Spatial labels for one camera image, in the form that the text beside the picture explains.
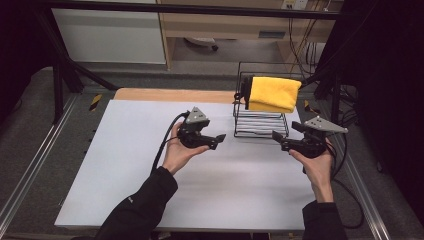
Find office chair base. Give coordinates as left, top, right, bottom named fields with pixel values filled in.
left=183, top=36, right=220, bottom=52

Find left hand-held gripper black cable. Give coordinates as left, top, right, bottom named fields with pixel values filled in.
left=150, top=111, right=191, bottom=176

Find black metal crossbar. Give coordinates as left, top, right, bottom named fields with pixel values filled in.
left=39, top=1, right=354, bottom=20

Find black curtain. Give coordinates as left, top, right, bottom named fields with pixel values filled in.
left=0, top=0, right=58, bottom=124
left=319, top=0, right=424, bottom=228

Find hand-held gripper black cable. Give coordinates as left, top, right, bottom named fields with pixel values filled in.
left=150, top=111, right=191, bottom=176
left=301, top=133, right=365, bottom=230

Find person's right hand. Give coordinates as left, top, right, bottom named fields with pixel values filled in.
left=288, top=138, right=335, bottom=204

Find white cabinet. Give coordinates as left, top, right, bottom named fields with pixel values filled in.
left=51, top=8, right=167, bottom=65

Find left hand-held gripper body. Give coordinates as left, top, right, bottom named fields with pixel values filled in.
left=176, top=106, right=218, bottom=150

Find white power strip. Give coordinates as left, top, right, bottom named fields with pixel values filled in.
left=281, top=0, right=309, bottom=10

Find right hand-held gripper black cable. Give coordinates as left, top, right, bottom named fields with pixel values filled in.
left=301, top=133, right=365, bottom=230

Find aluminium rail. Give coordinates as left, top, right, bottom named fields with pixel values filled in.
left=333, top=133, right=391, bottom=240
left=0, top=94, right=79, bottom=231

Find black wire rack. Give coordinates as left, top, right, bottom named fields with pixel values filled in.
left=232, top=60, right=308, bottom=140

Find black floor cables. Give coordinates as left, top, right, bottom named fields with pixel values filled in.
left=304, top=83, right=359, bottom=144

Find person's left hand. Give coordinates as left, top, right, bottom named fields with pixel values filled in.
left=162, top=121, right=211, bottom=176

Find yellow black floor tape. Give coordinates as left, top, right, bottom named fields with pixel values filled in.
left=303, top=99, right=322, bottom=115
left=88, top=93, right=103, bottom=112

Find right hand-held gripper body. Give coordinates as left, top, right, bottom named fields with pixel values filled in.
left=280, top=115, right=349, bottom=159

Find yellow towel with black trim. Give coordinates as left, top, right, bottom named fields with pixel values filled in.
left=240, top=75, right=303, bottom=114

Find hanging cable bundle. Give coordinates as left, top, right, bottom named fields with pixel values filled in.
left=288, top=16, right=321, bottom=76

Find black metal stand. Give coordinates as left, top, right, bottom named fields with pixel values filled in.
left=34, top=9, right=119, bottom=124
left=283, top=56, right=344, bottom=131

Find wooden desk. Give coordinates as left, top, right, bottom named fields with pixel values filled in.
left=156, top=0, right=344, bottom=69

